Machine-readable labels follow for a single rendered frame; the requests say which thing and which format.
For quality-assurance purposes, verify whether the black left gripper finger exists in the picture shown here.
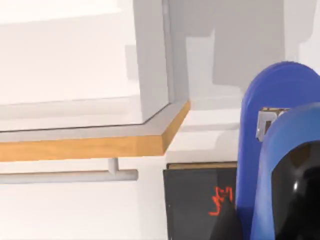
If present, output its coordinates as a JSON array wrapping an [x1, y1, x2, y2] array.
[[209, 199, 243, 240]]

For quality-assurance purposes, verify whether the framed blackboard with red scribble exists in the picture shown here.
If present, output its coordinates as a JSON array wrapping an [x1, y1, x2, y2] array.
[[162, 161, 238, 240]]

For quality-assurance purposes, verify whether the blue and black stapler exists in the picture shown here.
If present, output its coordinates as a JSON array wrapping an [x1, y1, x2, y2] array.
[[235, 61, 320, 240]]

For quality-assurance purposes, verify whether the grey drawer inside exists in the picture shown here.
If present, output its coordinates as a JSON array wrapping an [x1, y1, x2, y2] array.
[[0, 0, 191, 144]]

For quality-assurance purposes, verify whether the pale wooden drawer front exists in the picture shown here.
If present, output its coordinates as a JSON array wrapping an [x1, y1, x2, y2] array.
[[0, 100, 192, 163]]

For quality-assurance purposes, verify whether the grey metal drawer handle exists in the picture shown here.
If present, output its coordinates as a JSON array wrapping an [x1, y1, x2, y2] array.
[[0, 157, 139, 186]]

